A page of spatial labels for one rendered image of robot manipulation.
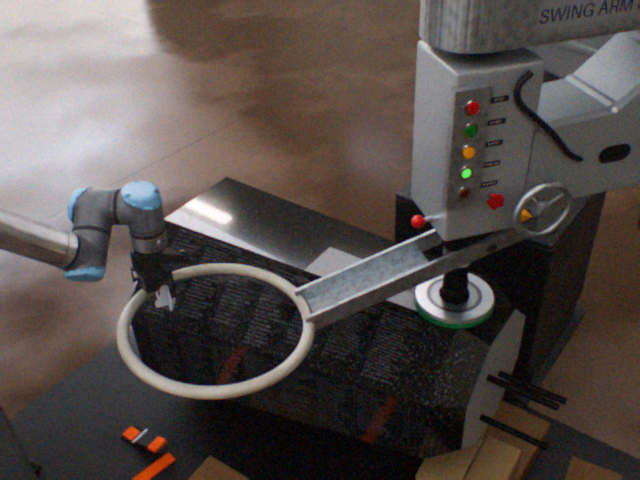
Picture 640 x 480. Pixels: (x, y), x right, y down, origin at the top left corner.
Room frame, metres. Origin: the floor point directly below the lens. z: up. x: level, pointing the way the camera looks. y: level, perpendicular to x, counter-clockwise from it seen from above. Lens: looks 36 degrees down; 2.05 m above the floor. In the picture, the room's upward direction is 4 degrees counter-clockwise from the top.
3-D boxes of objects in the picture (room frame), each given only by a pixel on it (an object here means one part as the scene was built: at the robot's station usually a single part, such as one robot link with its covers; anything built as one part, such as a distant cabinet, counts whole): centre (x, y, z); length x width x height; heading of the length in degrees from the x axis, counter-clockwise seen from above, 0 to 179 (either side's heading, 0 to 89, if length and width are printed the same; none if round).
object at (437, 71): (1.40, -0.46, 1.30); 0.36 x 0.22 x 0.45; 103
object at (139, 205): (1.39, 0.42, 1.17); 0.10 x 0.09 x 0.12; 85
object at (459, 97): (1.25, -0.34, 1.35); 0.08 x 0.03 x 0.28; 103
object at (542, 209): (1.29, -0.52, 1.18); 0.15 x 0.10 x 0.15; 103
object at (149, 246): (1.39, 0.42, 1.08); 0.10 x 0.09 x 0.05; 42
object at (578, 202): (2.11, -0.73, 0.37); 0.66 x 0.66 x 0.74; 51
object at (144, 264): (1.38, 0.43, 1.00); 0.09 x 0.08 x 0.12; 132
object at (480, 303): (1.38, -0.38, 0.83); 0.21 x 0.21 x 0.01
